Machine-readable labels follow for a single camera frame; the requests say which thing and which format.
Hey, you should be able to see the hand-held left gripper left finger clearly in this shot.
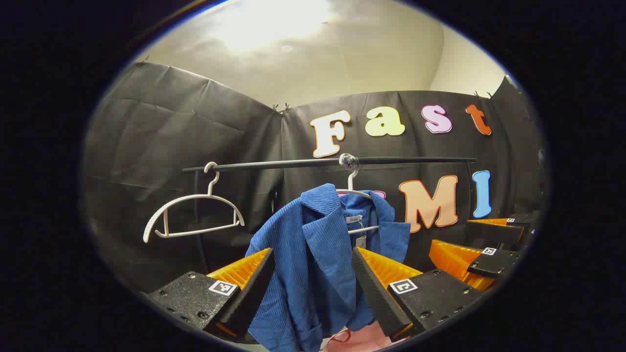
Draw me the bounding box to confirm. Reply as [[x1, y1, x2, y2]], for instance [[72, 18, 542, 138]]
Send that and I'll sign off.
[[146, 247, 276, 343]]

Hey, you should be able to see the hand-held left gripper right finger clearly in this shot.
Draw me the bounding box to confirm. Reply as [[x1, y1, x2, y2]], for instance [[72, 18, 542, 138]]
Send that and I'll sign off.
[[351, 246, 486, 343]]

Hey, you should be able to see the blue corduroy shirt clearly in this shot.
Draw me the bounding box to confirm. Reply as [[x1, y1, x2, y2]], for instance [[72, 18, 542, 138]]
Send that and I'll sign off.
[[245, 183, 411, 352]]

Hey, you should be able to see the white plastic hanger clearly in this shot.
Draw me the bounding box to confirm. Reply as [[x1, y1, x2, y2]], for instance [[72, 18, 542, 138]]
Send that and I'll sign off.
[[337, 164, 383, 235], [143, 161, 245, 243]]

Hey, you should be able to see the black clothes rail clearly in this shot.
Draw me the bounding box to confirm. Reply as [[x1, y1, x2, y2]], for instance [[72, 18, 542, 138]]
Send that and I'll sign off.
[[182, 155, 477, 274]]

